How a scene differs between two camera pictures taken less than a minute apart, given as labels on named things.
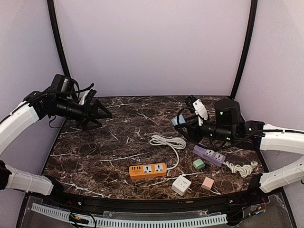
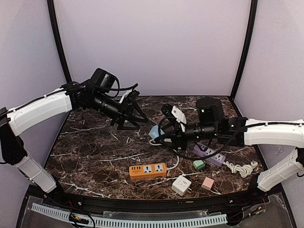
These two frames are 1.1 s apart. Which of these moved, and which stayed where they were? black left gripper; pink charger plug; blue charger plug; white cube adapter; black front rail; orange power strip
Moved: blue charger plug; black left gripper
Stayed: orange power strip; black front rail; pink charger plug; white cube adapter
